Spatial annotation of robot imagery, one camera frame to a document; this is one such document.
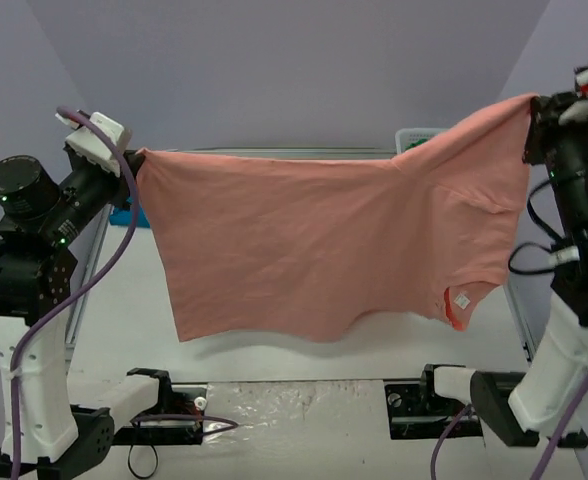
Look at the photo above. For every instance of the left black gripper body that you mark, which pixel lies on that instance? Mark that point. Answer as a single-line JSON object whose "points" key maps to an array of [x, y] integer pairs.
{"points": [[125, 176]]}

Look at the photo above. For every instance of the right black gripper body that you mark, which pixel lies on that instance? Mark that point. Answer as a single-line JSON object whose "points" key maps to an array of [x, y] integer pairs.
{"points": [[539, 128]]}

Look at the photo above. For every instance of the pink t shirt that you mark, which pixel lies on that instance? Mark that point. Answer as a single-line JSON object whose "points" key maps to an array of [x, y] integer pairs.
{"points": [[308, 247]]}

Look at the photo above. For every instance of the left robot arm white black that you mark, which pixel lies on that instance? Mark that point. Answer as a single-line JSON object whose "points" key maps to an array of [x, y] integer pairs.
{"points": [[45, 433]]}

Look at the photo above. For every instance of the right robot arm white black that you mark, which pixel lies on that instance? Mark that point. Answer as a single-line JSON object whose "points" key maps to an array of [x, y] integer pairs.
{"points": [[521, 408]]}

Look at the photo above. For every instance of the blue folded t shirt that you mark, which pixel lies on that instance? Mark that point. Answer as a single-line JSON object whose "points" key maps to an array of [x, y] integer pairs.
{"points": [[121, 215]]}

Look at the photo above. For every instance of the green t shirt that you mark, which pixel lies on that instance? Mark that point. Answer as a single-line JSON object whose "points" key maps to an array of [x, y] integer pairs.
{"points": [[416, 143]]}

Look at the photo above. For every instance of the white plastic basket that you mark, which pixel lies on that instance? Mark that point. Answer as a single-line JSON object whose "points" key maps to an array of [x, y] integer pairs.
{"points": [[407, 135]]}

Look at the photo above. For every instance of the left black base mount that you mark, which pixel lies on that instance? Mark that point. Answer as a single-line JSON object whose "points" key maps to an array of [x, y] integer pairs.
{"points": [[186, 400]]}

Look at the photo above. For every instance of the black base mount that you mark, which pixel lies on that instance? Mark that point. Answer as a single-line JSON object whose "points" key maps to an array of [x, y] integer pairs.
{"points": [[186, 400], [414, 414]]}

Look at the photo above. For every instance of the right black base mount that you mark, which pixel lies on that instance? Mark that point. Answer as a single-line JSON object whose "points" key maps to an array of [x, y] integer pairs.
{"points": [[414, 414]]}

